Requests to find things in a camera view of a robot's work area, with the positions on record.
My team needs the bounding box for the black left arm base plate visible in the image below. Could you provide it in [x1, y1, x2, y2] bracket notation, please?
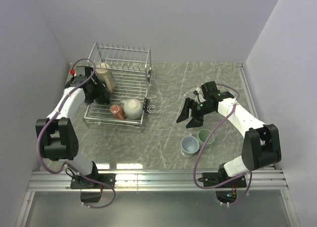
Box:
[70, 173, 115, 189]

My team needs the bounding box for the silver wire dish rack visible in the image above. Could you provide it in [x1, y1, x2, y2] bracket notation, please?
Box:
[83, 43, 153, 128]

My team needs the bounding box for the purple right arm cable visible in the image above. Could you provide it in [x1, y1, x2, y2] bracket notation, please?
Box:
[193, 83, 253, 207]

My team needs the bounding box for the light green mug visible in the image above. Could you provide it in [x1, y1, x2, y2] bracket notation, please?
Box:
[197, 129, 214, 147]

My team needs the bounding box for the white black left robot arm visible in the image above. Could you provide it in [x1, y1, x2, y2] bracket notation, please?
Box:
[35, 66, 110, 188]

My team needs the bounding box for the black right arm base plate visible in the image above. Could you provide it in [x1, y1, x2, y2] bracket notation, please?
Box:
[198, 171, 247, 188]

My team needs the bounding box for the beige dragon pattern mug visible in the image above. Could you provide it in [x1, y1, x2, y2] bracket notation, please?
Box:
[96, 62, 116, 93]

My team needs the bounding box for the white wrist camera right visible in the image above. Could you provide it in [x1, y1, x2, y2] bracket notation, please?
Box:
[193, 81, 220, 103]

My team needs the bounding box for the aluminium mounting rail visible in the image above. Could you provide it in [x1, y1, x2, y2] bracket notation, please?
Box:
[27, 169, 288, 192]

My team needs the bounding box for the aluminium side rail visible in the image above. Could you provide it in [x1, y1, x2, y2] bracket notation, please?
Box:
[236, 63, 259, 118]

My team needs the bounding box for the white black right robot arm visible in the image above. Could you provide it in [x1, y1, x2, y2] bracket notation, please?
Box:
[176, 91, 282, 187]

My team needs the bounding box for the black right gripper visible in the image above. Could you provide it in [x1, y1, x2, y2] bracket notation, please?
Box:
[176, 97, 214, 129]

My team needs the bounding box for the light blue mug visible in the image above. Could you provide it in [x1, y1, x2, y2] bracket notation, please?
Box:
[180, 133, 200, 158]

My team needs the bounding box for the beige speckled round mug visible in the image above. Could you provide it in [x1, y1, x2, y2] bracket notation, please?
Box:
[119, 99, 143, 120]

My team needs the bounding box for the dark green mug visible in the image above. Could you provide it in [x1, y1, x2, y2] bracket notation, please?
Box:
[95, 90, 110, 105]

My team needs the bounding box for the pink white mug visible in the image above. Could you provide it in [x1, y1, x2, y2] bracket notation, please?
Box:
[110, 104, 125, 120]

